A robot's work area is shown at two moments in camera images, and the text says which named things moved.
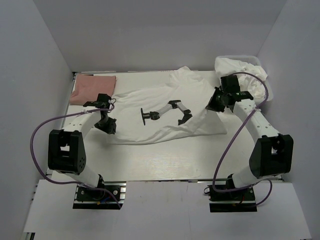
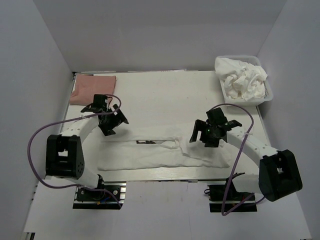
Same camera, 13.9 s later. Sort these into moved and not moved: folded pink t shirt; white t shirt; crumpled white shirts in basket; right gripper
Moved: right gripper; white t shirt
Not moved: crumpled white shirts in basket; folded pink t shirt
